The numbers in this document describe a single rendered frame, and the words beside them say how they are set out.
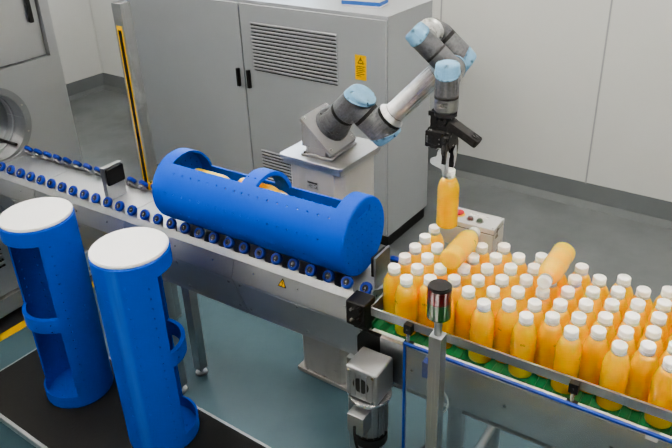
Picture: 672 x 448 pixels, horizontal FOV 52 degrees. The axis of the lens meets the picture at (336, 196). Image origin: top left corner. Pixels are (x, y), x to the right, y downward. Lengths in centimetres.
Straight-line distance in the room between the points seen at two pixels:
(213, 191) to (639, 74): 301
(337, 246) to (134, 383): 97
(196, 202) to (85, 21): 540
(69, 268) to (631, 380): 206
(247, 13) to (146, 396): 252
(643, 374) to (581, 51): 308
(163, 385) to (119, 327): 31
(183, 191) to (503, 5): 292
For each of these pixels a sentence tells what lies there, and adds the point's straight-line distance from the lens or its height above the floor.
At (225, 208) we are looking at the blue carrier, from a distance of 253.
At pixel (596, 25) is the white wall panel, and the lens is 474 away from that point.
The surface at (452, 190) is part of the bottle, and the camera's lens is 225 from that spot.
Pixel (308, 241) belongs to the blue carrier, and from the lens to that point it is 233.
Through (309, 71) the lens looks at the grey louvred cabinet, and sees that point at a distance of 423.
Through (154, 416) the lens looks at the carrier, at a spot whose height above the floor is 36.
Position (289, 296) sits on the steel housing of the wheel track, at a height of 85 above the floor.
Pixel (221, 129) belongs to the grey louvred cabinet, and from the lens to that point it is 492.
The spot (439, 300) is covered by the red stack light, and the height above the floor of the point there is 123.
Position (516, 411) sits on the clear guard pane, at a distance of 210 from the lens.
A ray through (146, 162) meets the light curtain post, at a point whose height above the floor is 94.
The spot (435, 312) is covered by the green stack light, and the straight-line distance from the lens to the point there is 185.
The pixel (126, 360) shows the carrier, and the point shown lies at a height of 63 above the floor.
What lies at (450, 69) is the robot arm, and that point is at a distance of 211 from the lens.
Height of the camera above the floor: 229
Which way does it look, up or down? 27 degrees down
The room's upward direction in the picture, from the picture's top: 2 degrees counter-clockwise
